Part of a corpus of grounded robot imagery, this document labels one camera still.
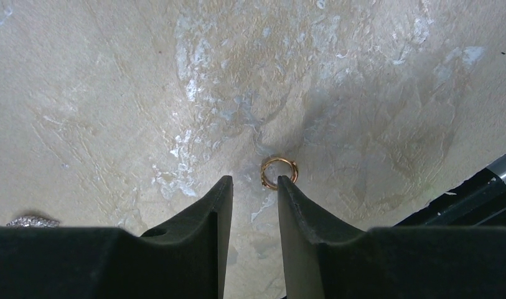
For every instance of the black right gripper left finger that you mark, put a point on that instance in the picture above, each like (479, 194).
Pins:
(184, 257)

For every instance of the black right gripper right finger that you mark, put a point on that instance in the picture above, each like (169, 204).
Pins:
(325, 257)

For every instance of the silver chain pendant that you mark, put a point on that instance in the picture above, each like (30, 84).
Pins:
(33, 221)

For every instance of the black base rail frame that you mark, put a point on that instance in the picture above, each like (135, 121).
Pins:
(480, 200)

